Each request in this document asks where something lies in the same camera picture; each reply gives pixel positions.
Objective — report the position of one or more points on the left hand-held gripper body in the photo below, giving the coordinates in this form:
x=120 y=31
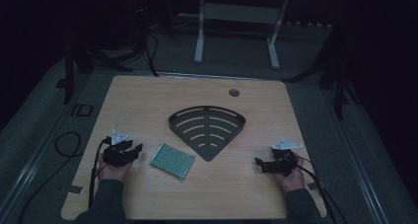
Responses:
x=115 y=155

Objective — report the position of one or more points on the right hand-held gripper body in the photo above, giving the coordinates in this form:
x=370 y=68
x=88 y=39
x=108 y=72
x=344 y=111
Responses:
x=283 y=161

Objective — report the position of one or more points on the person's left hand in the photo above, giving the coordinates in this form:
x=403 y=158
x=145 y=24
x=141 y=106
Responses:
x=111 y=172

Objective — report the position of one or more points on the person's right hand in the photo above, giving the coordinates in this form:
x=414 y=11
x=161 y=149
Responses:
x=293 y=180

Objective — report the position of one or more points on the green scouring pad packet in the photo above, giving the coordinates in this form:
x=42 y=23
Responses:
x=172 y=161

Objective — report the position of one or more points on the grey tape strip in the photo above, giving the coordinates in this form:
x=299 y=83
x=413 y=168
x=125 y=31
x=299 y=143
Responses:
x=312 y=186
x=75 y=189

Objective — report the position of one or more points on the black slotted corner shelf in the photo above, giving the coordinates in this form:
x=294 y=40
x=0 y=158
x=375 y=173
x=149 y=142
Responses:
x=207 y=129

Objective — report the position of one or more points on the black metal stand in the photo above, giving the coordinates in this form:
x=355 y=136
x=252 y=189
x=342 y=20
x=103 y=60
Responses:
x=338 y=82
x=70 y=69

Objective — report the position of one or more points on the white metal desk frame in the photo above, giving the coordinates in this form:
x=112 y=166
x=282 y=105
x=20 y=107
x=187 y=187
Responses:
x=240 y=13

